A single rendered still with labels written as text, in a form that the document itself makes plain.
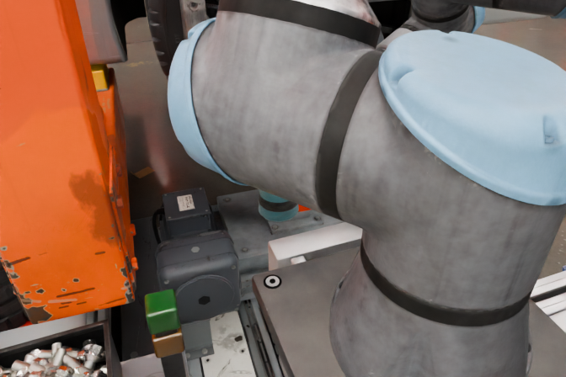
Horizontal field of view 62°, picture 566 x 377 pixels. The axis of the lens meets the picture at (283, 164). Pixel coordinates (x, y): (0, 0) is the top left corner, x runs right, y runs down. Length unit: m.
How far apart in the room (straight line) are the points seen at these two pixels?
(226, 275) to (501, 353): 0.79
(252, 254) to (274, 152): 1.04
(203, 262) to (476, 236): 0.84
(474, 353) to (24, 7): 0.54
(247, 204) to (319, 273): 1.06
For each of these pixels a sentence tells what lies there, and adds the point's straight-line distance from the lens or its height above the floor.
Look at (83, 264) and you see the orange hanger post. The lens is 0.78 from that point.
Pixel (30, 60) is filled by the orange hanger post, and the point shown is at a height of 0.95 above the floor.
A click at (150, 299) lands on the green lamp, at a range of 0.66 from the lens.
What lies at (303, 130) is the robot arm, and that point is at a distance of 0.28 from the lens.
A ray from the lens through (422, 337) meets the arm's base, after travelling 0.33.
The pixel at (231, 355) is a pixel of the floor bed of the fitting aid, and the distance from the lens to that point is 1.30.
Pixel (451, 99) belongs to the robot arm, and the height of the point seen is 1.04.
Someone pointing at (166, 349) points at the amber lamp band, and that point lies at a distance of 0.70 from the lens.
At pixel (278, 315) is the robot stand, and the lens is 0.41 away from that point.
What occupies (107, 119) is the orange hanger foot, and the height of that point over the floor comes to 0.68.
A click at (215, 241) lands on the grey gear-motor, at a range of 1.10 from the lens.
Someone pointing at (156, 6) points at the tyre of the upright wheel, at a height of 0.90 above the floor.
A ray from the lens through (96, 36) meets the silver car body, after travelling 1.15.
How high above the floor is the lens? 1.14
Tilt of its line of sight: 33 degrees down
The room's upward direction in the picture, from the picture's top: straight up
